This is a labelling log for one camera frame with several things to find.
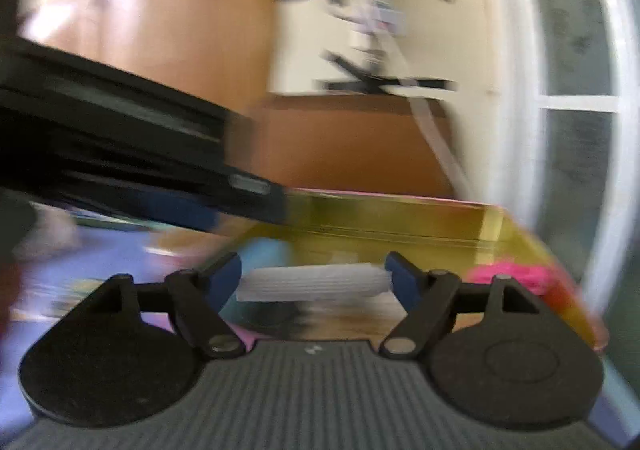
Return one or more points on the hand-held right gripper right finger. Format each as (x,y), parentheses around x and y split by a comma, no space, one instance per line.
(405,280)

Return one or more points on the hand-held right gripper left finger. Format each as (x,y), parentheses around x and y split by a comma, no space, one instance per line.
(225,275)

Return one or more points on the pink biscuit tin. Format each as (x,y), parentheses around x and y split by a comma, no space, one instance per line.
(400,225)

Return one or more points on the white ribbed cloth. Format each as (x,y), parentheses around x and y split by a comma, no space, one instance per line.
(315,282)

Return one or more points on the pink fluffy towel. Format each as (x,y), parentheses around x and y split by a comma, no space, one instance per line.
(515,277)

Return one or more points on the blue printed tablecloth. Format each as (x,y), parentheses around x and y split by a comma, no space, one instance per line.
(100,255)

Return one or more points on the wooden board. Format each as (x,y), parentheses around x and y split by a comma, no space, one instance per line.
(175,29)

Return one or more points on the white window frame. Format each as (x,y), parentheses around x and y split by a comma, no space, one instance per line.
(575,99)

